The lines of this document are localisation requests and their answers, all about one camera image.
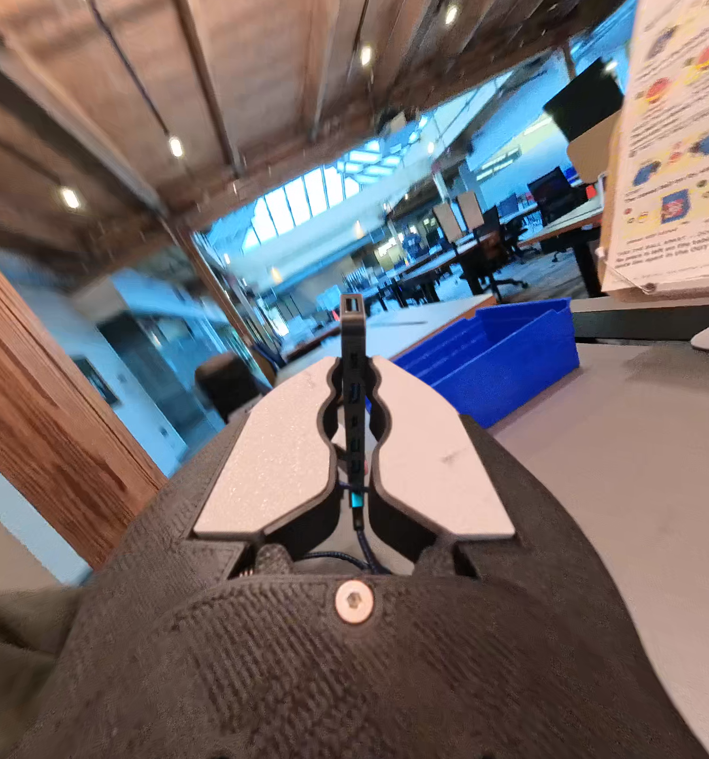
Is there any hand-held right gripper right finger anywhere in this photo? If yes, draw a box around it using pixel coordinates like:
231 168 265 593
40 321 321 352
370 356 517 562

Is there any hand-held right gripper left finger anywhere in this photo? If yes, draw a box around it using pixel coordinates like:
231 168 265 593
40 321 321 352
192 356 340 558

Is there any braided cable with blue plug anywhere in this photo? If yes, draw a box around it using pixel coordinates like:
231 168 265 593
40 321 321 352
298 480 394 576

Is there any grey usb hub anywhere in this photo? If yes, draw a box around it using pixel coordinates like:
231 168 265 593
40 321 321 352
340 293 371 479

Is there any grey desk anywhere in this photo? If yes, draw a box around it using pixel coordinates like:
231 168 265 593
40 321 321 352
230 341 709 759

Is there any black office chair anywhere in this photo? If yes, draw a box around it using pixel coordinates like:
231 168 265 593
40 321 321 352
194 352 272 423

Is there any blue plastic bin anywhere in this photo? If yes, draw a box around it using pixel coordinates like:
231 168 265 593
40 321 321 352
393 299 581 429

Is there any neighbouring grey table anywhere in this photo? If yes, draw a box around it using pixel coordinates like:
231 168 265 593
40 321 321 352
276 293 499 383

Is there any wooden pillar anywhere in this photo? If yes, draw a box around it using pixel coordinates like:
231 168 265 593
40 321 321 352
0 246 168 570

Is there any person's olive clothing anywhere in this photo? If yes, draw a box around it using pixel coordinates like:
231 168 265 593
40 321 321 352
0 584 90 759

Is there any printed instruction sheet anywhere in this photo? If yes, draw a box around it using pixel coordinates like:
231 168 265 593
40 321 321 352
600 0 709 297

